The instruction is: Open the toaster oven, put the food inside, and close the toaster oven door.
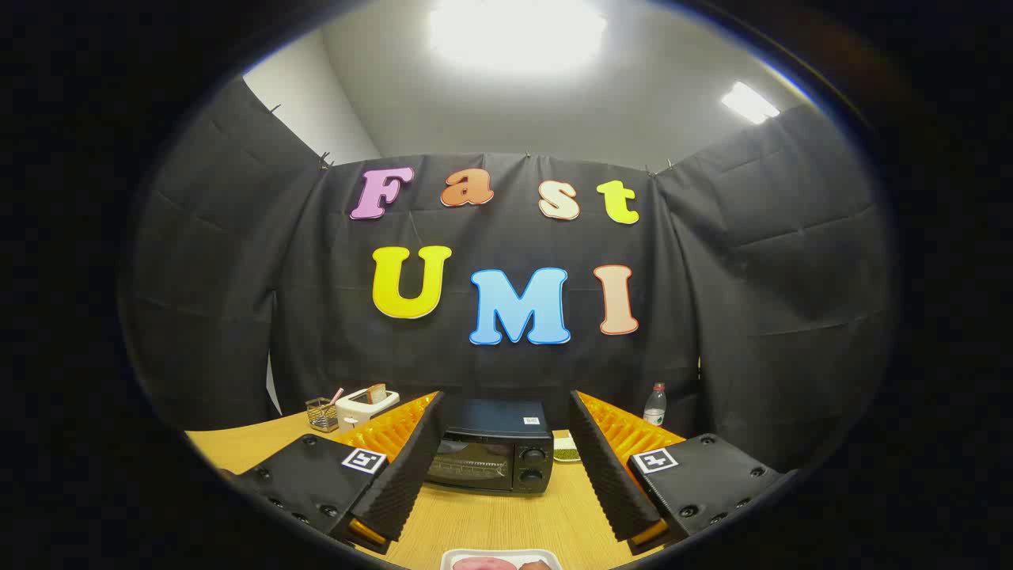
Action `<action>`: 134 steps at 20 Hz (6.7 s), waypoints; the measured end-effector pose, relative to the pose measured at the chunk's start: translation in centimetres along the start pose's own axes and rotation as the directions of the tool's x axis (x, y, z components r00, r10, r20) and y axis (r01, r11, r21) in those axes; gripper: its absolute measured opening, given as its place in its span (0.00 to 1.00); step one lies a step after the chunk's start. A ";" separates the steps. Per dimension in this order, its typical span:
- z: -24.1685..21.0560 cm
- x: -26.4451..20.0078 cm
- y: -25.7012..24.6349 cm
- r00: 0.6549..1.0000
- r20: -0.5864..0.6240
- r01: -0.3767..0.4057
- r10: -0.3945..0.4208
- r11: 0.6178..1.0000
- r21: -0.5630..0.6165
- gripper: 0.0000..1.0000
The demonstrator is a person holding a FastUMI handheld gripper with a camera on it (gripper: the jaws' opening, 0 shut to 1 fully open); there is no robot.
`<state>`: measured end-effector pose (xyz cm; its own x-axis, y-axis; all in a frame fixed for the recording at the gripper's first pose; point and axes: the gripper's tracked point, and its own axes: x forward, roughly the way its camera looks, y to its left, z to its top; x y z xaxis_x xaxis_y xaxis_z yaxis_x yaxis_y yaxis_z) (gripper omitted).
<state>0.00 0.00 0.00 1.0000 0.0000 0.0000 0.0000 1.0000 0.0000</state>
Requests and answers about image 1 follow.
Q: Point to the white rectangular plate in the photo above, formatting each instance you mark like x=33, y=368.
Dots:
x=506, y=553

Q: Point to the brown bread slice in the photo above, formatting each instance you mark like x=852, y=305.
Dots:
x=377, y=393

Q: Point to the white pop-up toaster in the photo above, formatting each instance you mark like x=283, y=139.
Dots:
x=364, y=409

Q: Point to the pink straw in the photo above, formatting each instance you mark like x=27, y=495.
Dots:
x=336, y=395

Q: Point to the plastic bottle with red label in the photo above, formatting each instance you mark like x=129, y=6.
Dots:
x=655, y=408

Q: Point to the black toaster oven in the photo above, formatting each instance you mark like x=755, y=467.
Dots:
x=495, y=423

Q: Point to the large round ceiling light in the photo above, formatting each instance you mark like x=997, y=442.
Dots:
x=514, y=32

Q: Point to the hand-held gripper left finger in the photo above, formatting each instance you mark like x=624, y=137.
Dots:
x=407, y=475

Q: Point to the small white dish of beans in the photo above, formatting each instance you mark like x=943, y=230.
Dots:
x=566, y=453

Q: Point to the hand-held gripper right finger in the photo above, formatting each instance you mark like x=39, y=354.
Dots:
x=605, y=475

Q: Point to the pink round meat slice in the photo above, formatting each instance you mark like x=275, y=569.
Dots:
x=483, y=564

